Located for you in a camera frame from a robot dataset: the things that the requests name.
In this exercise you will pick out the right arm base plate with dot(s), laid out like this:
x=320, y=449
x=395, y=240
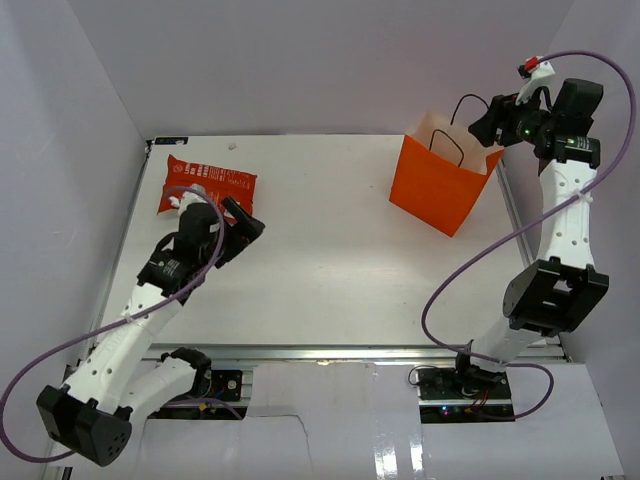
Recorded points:
x=444, y=400

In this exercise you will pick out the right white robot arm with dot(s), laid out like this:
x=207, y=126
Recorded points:
x=561, y=287

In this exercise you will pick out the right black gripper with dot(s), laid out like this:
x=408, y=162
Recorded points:
x=502, y=115

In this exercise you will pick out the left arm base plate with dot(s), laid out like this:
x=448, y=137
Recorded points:
x=219, y=398

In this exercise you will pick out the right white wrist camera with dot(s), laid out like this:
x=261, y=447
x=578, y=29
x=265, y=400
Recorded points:
x=537, y=74

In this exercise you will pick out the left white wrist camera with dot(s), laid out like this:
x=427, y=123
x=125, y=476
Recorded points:
x=181, y=199

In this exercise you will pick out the aluminium front rail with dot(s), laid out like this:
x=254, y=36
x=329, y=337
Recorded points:
x=325, y=353

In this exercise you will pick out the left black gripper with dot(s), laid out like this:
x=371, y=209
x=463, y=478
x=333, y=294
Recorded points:
x=238, y=238

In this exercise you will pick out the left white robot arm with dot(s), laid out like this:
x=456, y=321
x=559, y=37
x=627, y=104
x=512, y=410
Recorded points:
x=93, y=413

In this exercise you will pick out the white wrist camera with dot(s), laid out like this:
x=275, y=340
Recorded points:
x=181, y=199
x=537, y=74

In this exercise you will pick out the red cassava chips bag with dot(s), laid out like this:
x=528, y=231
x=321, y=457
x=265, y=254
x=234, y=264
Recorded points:
x=218, y=183

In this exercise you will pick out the dark table corner sticker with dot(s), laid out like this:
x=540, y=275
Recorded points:
x=182, y=140

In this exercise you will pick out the orange paper bag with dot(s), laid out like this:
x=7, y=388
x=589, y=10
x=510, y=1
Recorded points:
x=441, y=172

